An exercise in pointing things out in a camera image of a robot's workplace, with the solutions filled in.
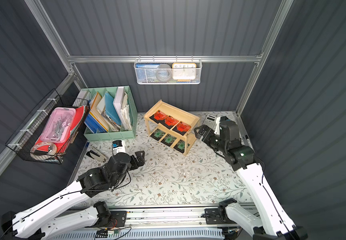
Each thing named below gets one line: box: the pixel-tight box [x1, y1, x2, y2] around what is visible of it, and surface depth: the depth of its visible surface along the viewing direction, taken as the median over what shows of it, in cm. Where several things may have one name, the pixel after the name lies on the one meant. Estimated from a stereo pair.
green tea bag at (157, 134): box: [150, 128, 166, 141], surface depth 107 cm
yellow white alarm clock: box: [172, 62, 197, 82], surface depth 91 cm
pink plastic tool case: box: [40, 107, 77, 144], surface depth 74 cm
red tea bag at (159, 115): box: [153, 110, 167, 121], surface depth 93 cm
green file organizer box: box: [77, 85, 138, 142], surface depth 99 cm
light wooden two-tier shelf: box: [144, 99, 201, 156], surface depth 93 cm
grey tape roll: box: [155, 63, 172, 82], surface depth 89 cm
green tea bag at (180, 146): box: [173, 139, 186, 154], surface depth 101 cm
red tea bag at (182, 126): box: [176, 121, 191, 132], surface depth 86 cm
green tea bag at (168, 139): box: [160, 133, 177, 147], surface depth 104 cm
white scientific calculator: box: [203, 114, 217, 129], surface depth 117 cm
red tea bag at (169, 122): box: [160, 115, 180, 130], surface depth 88 cm
